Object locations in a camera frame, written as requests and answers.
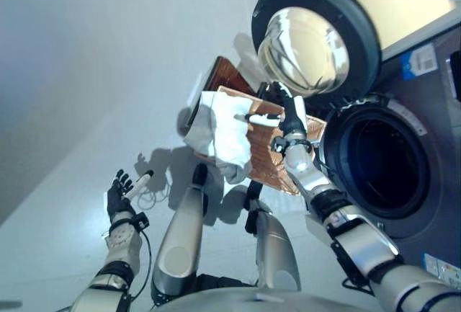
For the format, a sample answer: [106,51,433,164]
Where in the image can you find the robot right hand black glove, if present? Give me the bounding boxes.
[233,80,309,140]

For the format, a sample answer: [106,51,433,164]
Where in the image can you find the robot left hand black glove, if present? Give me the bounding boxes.
[104,169,155,225]

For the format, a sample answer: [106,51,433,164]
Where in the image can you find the light grey white hoodie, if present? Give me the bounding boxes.
[183,90,289,185]

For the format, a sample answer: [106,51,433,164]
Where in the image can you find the round glass washing machine door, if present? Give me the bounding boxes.
[251,0,382,99]

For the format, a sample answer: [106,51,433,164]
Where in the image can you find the grey front-load washing machine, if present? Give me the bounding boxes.
[305,16,461,284]

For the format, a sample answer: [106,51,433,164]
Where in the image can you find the rectangular wicker laundry tray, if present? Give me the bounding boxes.
[194,86,328,196]

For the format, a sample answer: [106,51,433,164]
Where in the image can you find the silver robot left leg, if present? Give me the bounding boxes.
[150,164,210,298]

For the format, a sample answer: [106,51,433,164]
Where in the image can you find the silver robot leg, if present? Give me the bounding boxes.
[150,164,210,298]
[243,180,303,291]

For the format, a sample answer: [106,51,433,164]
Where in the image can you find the dark brown wooden stand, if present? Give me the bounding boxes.
[185,55,260,129]

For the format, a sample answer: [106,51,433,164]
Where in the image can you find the silver robot right leg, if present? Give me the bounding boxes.
[243,180,303,291]

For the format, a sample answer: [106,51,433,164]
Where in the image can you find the small blue white sticker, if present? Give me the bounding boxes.
[399,43,439,82]

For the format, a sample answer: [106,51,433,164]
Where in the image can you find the white vertical side panel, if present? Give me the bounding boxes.
[380,7,461,63]

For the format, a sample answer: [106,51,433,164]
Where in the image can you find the grey robot torso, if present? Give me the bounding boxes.
[151,286,379,312]

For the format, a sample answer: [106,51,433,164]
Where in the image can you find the blue white energy label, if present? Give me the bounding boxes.
[421,252,461,280]

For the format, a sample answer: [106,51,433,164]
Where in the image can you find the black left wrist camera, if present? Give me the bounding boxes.
[133,213,151,229]

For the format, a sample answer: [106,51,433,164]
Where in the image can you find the thin white floor cable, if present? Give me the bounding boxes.
[136,171,172,208]

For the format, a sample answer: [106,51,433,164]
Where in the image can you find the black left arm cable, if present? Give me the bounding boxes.
[131,225,152,298]

